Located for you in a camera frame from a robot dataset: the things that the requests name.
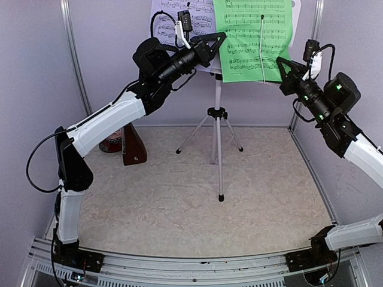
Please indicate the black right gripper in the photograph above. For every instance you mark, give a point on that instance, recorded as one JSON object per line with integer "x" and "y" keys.
{"x": 290, "y": 78}

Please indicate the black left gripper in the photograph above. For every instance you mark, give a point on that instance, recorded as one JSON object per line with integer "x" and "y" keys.
{"x": 198, "y": 43}

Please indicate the white sheet music page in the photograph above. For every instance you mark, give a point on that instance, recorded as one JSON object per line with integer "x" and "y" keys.
{"x": 169, "y": 62}

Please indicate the white perforated music stand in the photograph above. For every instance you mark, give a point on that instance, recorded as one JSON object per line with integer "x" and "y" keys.
{"x": 218, "y": 114}

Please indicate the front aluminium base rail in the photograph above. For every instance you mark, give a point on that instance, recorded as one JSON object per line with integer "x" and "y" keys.
{"x": 117, "y": 269}

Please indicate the patterned ceramic bowl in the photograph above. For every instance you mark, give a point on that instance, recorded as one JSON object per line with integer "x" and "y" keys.
{"x": 115, "y": 138}

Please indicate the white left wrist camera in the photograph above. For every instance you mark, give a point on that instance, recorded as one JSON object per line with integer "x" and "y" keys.
{"x": 183, "y": 27}

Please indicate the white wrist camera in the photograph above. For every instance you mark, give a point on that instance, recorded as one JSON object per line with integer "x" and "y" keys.
{"x": 313, "y": 57}
{"x": 183, "y": 27}

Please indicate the dark round saucer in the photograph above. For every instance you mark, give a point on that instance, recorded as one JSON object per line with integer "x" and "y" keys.
{"x": 110, "y": 147}

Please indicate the left aluminium frame post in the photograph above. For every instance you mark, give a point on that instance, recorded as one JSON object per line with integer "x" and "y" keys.
{"x": 70, "y": 35}

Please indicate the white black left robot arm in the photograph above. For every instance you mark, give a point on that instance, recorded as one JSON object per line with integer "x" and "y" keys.
{"x": 138, "y": 99}

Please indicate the green sheet music page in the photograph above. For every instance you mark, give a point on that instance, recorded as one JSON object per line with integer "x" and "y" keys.
{"x": 257, "y": 33}

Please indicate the brown wooden metronome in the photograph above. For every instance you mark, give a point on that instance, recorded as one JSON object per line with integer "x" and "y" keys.
{"x": 133, "y": 149}

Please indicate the right aluminium frame post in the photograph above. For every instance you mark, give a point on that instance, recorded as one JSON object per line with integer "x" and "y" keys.
{"x": 309, "y": 86}

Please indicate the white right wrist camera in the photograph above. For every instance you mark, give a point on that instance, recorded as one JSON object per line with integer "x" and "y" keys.
{"x": 313, "y": 57}

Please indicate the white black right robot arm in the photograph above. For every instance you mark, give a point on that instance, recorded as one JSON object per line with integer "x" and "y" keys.
{"x": 329, "y": 107}

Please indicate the aluminium frame post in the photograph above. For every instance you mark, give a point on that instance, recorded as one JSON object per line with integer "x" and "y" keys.
{"x": 70, "y": 35}
{"x": 309, "y": 86}

